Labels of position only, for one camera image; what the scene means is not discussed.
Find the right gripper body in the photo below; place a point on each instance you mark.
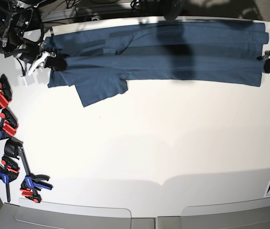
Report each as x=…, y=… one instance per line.
x=32, y=56

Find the blue T-shirt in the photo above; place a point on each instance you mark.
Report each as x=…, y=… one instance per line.
x=99, y=63

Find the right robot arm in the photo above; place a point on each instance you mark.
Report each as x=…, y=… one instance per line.
x=19, y=15

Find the bottom blue red bar clamp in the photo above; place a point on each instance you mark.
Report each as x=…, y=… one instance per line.
x=32, y=184

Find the right grey chair back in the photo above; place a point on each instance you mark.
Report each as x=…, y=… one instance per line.
x=252, y=214

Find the grey chair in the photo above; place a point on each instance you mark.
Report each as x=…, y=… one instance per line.
x=252, y=214
x=16, y=217

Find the left grey chair back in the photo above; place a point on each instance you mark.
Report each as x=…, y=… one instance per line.
x=16, y=217

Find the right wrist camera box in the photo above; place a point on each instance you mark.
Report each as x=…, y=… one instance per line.
x=27, y=80

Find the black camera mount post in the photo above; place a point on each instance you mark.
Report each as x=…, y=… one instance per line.
x=172, y=9

